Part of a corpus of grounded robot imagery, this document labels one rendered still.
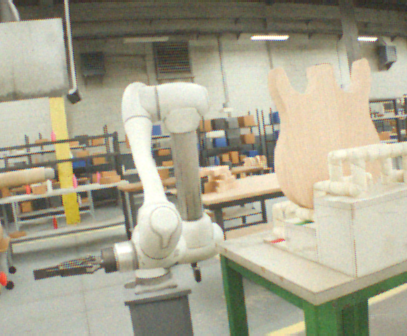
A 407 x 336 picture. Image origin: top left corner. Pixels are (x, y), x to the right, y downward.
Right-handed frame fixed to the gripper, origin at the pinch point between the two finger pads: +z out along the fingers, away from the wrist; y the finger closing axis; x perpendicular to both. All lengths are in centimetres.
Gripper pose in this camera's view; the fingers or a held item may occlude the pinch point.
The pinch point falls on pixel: (46, 272)
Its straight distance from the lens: 117.2
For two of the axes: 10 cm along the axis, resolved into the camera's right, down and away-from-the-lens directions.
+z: -9.3, 1.5, -3.3
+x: -1.3, -9.9, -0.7
